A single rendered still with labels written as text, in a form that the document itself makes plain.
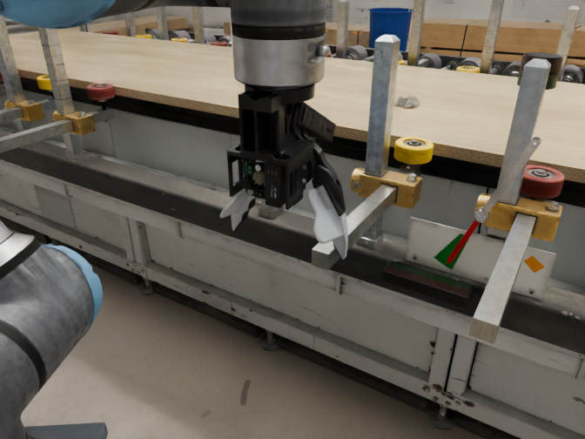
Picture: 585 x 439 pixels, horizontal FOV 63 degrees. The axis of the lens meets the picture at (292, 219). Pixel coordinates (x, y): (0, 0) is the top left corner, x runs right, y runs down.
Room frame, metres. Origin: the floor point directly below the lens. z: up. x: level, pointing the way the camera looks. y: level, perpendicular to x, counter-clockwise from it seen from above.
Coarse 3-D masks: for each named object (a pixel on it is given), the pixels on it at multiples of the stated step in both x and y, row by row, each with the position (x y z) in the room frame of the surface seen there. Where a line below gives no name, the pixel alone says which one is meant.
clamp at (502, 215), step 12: (480, 204) 0.77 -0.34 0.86; (504, 204) 0.75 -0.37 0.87; (516, 204) 0.75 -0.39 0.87; (528, 204) 0.75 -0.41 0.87; (540, 204) 0.75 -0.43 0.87; (492, 216) 0.76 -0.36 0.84; (504, 216) 0.75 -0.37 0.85; (540, 216) 0.72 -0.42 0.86; (552, 216) 0.71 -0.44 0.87; (504, 228) 0.74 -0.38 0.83; (540, 228) 0.72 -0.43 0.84; (552, 228) 0.71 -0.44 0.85; (552, 240) 0.70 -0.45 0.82
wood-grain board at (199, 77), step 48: (96, 48) 2.25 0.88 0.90; (144, 48) 2.25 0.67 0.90; (192, 48) 2.25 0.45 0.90; (144, 96) 1.45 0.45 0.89; (192, 96) 1.39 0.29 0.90; (336, 96) 1.39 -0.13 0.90; (432, 96) 1.39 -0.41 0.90; (480, 96) 1.39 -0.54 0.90; (576, 96) 1.39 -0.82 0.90; (480, 144) 0.98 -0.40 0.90; (576, 144) 0.98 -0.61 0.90
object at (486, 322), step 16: (528, 224) 0.70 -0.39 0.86; (512, 240) 0.64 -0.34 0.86; (528, 240) 0.67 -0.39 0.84; (512, 256) 0.60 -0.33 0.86; (496, 272) 0.56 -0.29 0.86; (512, 272) 0.56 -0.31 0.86; (496, 288) 0.52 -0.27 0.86; (512, 288) 0.54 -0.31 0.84; (480, 304) 0.49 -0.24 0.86; (496, 304) 0.49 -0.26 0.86; (480, 320) 0.46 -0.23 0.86; (496, 320) 0.46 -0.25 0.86; (480, 336) 0.45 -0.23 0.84
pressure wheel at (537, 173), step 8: (528, 168) 0.83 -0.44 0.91; (536, 168) 0.83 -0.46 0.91; (544, 168) 0.83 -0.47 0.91; (552, 168) 0.83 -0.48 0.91; (528, 176) 0.79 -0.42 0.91; (536, 176) 0.80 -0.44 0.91; (544, 176) 0.80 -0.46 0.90; (552, 176) 0.80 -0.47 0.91; (560, 176) 0.79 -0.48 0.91; (528, 184) 0.78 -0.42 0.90; (536, 184) 0.77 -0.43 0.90; (544, 184) 0.77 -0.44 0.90; (552, 184) 0.77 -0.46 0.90; (560, 184) 0.77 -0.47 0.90; (520, 192) 0.79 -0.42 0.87; (528, 192) 0.78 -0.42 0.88; (536, 192) 0.77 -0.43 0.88; (544, 192) 0.77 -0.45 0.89; (552, 192) 0.77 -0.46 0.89; (560, 192) 0.78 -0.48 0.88
